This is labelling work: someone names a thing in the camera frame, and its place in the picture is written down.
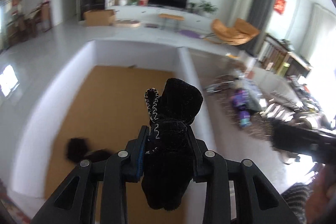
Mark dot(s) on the purple robot toy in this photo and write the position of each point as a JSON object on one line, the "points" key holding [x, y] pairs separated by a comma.
{"points": [[239, 102]]}

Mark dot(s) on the cardboard box on floor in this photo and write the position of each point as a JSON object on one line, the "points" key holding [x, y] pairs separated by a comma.
{"points": [[94, 18]]}

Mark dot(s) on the purple floor mat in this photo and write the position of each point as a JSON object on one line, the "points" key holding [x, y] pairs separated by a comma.
{"points": [[191, 34]]}

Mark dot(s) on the small wooden side table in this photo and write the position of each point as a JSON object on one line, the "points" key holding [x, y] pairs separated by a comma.
{"points": [[176, 18]]}

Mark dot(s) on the orange lounge chair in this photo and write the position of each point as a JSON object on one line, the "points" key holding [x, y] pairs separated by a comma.
{"points": [[241, 33]]}

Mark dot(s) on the black furry item in box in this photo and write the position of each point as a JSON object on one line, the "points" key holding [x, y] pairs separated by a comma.
{"points": [[78, 150]]}

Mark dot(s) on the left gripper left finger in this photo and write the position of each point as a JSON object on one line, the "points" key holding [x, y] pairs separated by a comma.
{"points": [[74, 200]]}

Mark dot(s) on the white storage box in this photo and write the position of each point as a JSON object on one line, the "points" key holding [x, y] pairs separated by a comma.
{"points": [[99, 93]]}

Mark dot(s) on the white standing air conditioner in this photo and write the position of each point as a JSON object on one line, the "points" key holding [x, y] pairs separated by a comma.
{"points": [[240, 10]]}

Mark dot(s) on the green potted plant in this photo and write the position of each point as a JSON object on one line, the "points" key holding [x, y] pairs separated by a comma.
{"points": [[206, 7]]}

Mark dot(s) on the black plush toy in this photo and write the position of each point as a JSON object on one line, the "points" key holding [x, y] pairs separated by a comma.
{"points": [[168, 161]]}

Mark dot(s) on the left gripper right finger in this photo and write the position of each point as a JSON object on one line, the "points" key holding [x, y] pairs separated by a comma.
{"points": [[236, 192]]}

